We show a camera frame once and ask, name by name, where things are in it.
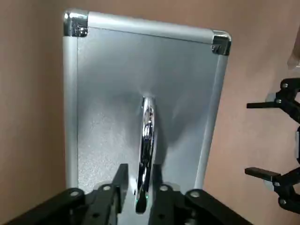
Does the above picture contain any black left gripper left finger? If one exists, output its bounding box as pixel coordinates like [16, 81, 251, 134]
[3, 163, 129, 225]

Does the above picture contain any aluminium medicine case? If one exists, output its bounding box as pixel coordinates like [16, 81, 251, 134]
[63, 8, 232, 225]

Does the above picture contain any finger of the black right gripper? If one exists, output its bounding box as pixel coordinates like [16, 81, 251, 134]
[246, 78, 300, 123]
[244, 165, 300, 211]

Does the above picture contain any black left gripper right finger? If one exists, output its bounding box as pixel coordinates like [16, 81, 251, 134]
[150, 163, 253, 225]

